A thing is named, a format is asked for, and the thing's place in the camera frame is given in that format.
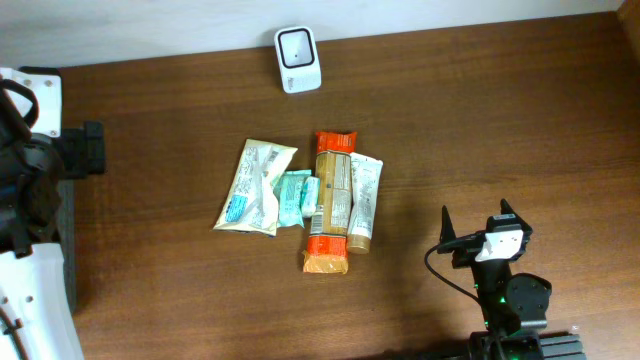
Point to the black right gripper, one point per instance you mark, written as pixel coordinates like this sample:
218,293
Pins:
463,251

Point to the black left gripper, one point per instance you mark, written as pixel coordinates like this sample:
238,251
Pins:
99,149

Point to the white Pantene tube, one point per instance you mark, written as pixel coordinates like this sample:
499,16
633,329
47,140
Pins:
366,172

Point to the orange spaghetti package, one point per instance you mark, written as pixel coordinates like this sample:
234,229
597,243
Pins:
326,251

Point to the cream wipes packet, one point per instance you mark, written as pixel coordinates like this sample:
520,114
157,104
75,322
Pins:
251,206

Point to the teal snack packet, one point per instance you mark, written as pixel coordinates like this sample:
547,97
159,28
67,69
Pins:
289,193

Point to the small mint green bar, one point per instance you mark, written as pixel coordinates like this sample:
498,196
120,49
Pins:
309,196

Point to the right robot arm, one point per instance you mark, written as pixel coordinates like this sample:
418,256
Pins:
513,305

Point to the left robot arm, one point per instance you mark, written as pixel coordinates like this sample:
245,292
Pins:
40,162

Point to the white cube barcode scanner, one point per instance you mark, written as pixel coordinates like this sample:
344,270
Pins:
298,59

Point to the black mesh basket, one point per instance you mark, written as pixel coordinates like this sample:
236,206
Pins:
66,230

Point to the wooden side panel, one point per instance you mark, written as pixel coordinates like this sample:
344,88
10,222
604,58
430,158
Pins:
628,14

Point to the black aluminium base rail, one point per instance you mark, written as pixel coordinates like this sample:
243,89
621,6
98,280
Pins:
560,347

